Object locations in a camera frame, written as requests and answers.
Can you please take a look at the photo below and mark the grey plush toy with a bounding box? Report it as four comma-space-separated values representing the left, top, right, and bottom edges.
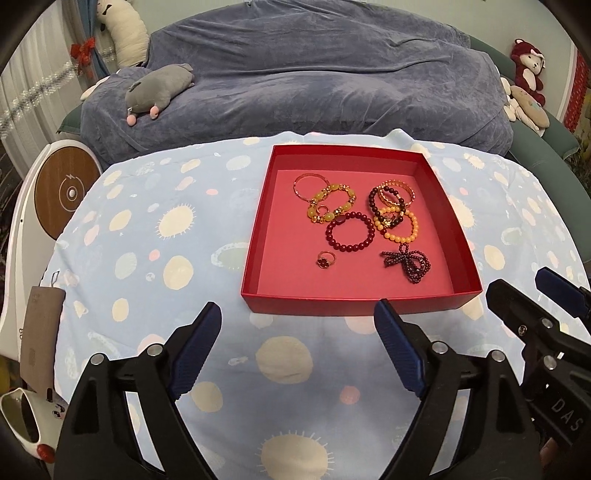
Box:
124, 63, 195, 126

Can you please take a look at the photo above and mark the twisted gold bangle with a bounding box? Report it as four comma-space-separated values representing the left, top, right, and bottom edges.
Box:
376, 179, 416, 208

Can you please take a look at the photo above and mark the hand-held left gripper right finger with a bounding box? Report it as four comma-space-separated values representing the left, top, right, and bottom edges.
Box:
374, 299, 541, 480

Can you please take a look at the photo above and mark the potted plant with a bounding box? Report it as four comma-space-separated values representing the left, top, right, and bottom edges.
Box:
566, 148, 591, 185

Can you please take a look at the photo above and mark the dark red bead bracelet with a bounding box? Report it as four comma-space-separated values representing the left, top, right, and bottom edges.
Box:
325, 211, 375, 254

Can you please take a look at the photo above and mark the dark brown bead bracelet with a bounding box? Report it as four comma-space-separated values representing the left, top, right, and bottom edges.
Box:
368, 184, 408, 228

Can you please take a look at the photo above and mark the white cartoon mug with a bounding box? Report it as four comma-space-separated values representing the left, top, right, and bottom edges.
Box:
0, 388, 70, 462

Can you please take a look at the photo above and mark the blue curtain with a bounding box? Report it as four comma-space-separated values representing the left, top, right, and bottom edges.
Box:
76, 0, 112, 79

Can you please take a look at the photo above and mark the blue grey blanket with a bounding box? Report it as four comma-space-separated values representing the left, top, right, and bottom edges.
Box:
81, 0, 515, 160

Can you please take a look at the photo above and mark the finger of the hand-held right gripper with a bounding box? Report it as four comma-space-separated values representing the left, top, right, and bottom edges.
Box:
487, 279, 591, 384
536, 267, 591, 321

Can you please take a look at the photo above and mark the purple bead string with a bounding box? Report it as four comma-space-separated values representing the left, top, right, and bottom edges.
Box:
381, 244, 428, 284

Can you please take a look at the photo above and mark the beige plush toy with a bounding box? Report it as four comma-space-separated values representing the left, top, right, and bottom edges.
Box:
500, 76, 551, 137

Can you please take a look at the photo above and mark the brown cardboard tag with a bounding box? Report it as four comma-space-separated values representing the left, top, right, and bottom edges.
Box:
19, 286, 65, 398

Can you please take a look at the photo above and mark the red bordered wall panel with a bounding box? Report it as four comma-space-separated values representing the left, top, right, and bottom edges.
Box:
566, 48, 591, 134

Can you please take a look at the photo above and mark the white curtain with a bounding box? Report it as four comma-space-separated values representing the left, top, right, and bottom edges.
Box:
0, 18, 93, 153

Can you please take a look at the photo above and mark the white long plush toy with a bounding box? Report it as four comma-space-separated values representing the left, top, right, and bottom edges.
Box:
95, 0, 151, 68

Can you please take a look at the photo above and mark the red plush monkey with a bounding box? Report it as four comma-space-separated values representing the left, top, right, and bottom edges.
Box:
510, 38, 546, 107

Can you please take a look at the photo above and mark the light blue patterned tablecloth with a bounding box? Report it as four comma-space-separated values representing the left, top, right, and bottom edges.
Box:
44, 129, 591, 480

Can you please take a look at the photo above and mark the thin gold bangle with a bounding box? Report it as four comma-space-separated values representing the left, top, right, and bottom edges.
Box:
294, 172, 332, 202

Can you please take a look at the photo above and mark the red cardboard box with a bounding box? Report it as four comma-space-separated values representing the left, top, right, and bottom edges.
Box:
240, 144, 483, 317

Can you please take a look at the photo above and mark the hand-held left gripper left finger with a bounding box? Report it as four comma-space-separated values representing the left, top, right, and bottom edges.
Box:
54, 301, 222, 480

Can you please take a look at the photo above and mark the red ribbon bow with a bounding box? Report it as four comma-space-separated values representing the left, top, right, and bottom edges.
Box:
70, 38, 95, 68

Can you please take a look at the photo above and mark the orange round bead bracelet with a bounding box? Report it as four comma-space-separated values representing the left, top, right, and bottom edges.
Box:
373, 206, 419, 244

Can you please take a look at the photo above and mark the yellow oval bead bracelet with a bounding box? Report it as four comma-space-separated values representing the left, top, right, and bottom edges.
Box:
306, 183, 357, 225

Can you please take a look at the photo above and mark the white machine with wooden disc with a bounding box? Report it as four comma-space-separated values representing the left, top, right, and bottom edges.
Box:
0, 140, 103, 365

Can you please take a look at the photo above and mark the green sofa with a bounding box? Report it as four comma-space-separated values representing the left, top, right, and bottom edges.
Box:
58, 34, 580, 171

